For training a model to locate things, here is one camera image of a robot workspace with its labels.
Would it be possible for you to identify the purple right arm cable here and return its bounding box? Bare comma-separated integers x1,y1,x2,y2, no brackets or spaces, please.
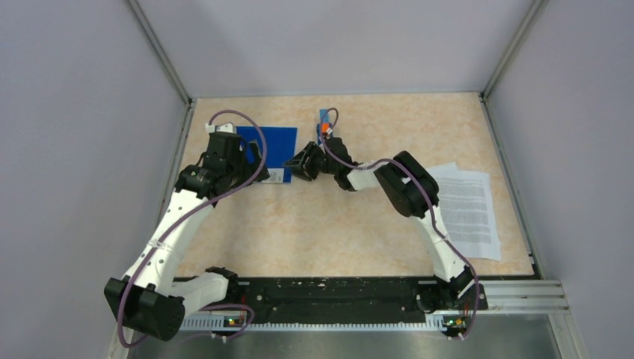
316,107,481,340

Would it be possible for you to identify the blue orange tape dispenser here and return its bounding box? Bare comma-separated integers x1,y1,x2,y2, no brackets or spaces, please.
316,108,333,146

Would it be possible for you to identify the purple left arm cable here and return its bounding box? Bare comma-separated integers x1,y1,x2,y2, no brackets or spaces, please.
117,109,269,349

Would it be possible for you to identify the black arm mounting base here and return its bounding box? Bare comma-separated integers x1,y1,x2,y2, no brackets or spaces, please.
203,271,489,328

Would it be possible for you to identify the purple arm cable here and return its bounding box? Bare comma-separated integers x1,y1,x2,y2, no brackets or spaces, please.
117,109,269,349
316,107,481,340

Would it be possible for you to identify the white slotted cable duct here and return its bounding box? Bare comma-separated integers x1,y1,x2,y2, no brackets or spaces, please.
180,314,446,332

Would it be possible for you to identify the white printed paper stack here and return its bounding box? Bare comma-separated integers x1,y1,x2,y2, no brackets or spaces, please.
428,162,502,261

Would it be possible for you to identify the aluminium frame rail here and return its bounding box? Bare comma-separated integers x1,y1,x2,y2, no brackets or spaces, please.
481,280,570,315

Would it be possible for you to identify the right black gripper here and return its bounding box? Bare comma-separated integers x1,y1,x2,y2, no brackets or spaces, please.
283,142,339,182

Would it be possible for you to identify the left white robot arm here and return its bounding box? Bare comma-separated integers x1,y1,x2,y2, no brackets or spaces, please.
104,123,269,341

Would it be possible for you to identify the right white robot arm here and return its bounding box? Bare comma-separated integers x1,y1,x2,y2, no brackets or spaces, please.
283,137,488,313

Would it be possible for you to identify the blue file folder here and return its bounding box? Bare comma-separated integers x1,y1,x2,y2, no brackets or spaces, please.
236,126,298,183

